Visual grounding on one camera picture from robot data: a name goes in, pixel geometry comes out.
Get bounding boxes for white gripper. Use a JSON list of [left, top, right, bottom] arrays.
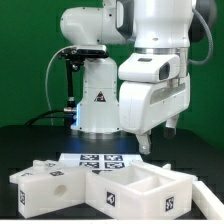
[[119, 76, 190, 155]]

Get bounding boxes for white cabinet body box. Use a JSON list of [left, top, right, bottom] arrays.
[[85, 161, 196, 220]]

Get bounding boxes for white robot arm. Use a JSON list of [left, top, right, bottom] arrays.
[[60, 0, 217, 154]]

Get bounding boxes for white cabinet top block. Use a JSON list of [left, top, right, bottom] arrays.
[[18, 166, 89, 218]]

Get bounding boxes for white marker base sheet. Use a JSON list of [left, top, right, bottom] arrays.
[[59, 153, 142, 171]]

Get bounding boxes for white L-shaped obstacle frame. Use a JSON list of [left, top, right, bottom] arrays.
[[192, 181, 224, 220]]

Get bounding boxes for grey camera cable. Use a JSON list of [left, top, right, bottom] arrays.
[[44, 45, 73, 127]]

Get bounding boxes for black camera stand pole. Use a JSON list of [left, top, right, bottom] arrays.
[[66, 59, 80, 108]]

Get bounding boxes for black base cables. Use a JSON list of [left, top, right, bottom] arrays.
[[24, 107, 78, 127]]

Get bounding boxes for grey arm hose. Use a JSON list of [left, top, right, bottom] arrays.
[[186, 7, 214, 66]]

